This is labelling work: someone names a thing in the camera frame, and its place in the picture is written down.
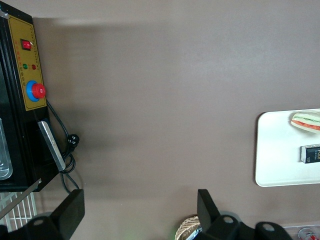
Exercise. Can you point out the beige rectangular tray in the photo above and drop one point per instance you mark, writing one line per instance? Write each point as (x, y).
(275, 150)

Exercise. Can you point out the small black gum box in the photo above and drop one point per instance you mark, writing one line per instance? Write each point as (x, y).
(312, 153)

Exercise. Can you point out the oval wicker basket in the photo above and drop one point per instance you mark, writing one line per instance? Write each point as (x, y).
(186, 225)

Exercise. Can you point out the clear plastic container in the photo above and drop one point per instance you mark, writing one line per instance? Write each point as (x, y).
(5, 162)

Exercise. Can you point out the clear acrylic bottle rack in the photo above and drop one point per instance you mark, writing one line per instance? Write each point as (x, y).
(295, 228)

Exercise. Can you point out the wrapped triangle sandwich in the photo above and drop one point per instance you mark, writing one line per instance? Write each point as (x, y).
(306, 122)

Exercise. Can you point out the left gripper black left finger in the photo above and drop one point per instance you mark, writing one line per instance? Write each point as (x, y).
(67, 212)

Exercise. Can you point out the red cola bottle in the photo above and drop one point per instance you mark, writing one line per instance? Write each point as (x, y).
(308, 235)

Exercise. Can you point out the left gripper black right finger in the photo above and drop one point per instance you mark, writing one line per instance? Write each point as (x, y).
(212, 225)

